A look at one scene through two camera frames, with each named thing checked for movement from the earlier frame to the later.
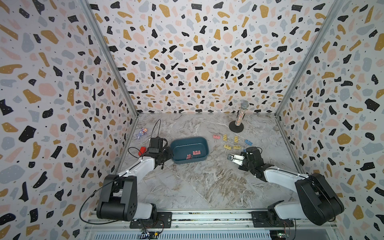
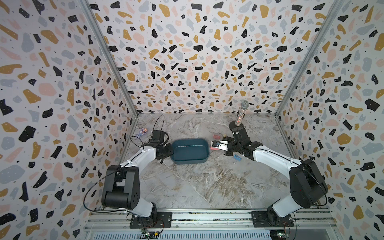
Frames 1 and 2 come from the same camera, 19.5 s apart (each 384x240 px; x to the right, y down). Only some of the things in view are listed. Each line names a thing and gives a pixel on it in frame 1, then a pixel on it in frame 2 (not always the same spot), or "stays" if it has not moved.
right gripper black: x=242 y=168 → x=228 y=138
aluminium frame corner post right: x=324 y=28 stays
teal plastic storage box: x=184 y=150 stays
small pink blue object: x=143 y=131 stays
